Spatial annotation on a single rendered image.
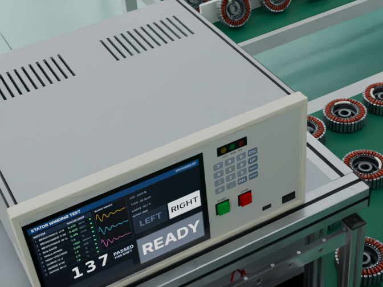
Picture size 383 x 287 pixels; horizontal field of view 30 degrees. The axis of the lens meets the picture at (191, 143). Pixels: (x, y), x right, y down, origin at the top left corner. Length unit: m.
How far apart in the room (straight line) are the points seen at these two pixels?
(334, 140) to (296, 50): 1.78
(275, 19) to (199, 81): 1.31
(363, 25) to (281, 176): 2.77
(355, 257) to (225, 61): 0.42
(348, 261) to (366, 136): 0.66
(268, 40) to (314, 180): 1.14
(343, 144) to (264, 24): 0.64
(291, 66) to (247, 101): 2.46
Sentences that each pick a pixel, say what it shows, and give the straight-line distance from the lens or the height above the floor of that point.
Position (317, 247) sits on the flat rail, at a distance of 1.19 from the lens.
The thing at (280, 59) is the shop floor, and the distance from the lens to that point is 3.54.
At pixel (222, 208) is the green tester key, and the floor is 1.19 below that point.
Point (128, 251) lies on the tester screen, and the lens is 1.01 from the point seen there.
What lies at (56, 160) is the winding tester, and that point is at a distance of 0.97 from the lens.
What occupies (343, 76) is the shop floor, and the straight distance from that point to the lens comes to 3.42.
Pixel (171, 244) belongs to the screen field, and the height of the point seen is 1.16.
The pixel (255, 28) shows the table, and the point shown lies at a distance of 2.31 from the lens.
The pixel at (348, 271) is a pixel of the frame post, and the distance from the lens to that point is 1.28.
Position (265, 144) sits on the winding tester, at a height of 1.27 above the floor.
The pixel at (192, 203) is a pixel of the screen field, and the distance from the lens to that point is 1.01.
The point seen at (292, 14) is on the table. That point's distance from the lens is 2.38.
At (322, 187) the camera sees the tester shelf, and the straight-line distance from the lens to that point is 1.18.
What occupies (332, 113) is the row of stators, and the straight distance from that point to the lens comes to 1.88.
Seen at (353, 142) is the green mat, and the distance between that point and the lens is 1.84.
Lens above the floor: 1.92
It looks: 39 degrees down
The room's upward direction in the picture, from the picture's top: 6 degrees counter-clockwise
